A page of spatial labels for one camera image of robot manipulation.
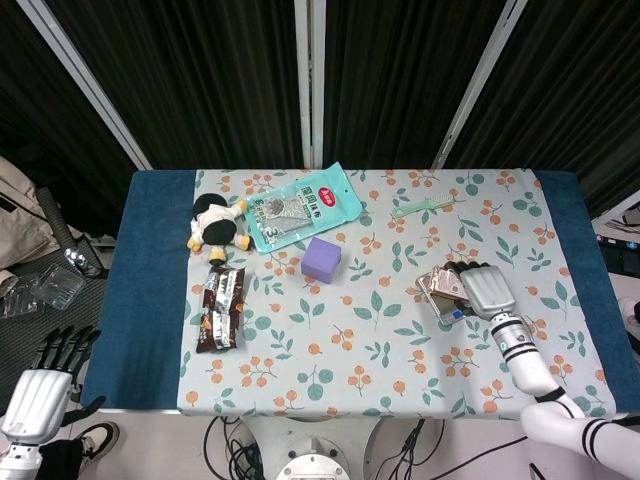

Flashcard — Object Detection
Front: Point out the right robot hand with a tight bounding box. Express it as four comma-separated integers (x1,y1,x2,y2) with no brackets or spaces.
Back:
441,259,519,321

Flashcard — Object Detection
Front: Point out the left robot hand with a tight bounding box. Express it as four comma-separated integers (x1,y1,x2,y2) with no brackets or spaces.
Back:
0,324,108,446

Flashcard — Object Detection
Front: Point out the red brown small packet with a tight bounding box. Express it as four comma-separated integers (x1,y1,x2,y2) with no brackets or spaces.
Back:
430,265,471,302

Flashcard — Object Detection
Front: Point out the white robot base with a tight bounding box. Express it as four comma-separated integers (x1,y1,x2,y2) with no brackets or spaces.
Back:
248,416,382,480

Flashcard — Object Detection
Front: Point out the small silver digital scale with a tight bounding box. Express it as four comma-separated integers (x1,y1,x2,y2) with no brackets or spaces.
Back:
415,271,479,327

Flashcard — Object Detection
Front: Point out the black white sneaker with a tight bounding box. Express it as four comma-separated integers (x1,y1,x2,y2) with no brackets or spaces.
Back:
74,421,122,465

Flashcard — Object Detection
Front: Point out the green comb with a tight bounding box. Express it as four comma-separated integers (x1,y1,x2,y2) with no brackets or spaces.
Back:
391,187,462,219

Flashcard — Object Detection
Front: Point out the clear plastic tray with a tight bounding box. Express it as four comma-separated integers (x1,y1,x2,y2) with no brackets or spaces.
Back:
0,263,86,320

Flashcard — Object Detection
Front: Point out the floral tablecloth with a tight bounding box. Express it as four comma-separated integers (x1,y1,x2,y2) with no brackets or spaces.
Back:
177,168,619,419

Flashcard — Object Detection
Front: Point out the blue table cover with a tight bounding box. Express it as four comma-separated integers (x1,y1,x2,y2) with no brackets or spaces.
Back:
79,169,632,416

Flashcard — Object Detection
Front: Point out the purple cube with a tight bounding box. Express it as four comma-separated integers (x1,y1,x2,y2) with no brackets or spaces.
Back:
300,237,344,286

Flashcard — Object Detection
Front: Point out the beige jacket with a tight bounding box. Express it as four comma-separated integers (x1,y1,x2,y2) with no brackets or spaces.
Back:
0,154,84,286

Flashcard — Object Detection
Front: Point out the teal dishcloth package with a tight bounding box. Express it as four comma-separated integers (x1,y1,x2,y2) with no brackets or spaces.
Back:
241,160,364,257

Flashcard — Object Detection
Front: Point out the brown snack package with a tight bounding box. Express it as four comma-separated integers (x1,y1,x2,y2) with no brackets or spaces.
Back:
194,265,247,355

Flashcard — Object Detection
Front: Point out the black white plush toy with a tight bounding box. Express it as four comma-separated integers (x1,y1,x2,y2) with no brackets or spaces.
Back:
186,193,252,267

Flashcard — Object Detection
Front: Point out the black curtain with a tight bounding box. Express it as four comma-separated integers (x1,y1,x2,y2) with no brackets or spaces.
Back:
0,0,640,236

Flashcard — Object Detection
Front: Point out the black cable bundle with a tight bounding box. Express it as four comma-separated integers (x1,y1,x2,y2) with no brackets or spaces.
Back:
382,417,447,480
202,414,267,480

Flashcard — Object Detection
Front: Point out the black ribbed hose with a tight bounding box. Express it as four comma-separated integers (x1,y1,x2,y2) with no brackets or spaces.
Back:
36,186,107,279

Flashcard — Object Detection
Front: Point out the silver metal frame post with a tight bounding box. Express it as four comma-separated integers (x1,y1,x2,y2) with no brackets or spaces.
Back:
430,0,529,170
16,0,153,172
293,0,327,169

